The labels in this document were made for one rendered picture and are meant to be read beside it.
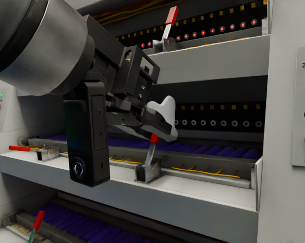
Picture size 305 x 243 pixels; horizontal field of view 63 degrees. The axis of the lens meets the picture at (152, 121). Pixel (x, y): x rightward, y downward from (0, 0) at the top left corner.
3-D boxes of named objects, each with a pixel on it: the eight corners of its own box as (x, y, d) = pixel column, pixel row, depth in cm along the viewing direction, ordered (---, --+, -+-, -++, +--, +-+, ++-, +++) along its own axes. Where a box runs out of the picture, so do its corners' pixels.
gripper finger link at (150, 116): (180, 124, 33) (134, 97, 28) (178, 135, 33) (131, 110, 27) (154, 125, 37) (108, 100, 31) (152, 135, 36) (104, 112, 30)
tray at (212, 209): (259, 252, 26) (257, 164, 25) (0, 171, 62) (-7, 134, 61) (290, 183, 42) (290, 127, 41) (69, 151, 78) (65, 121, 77)
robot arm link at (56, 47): (21, 68, 17) (-30, 79, 23) (76, 98, 21) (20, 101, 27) (63, -31, 20) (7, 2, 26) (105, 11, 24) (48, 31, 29)
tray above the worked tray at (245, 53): (271, 74, 29) (269, -57, 27) (17, 96, 65) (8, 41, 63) (296, 73, 45) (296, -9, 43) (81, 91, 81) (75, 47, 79)
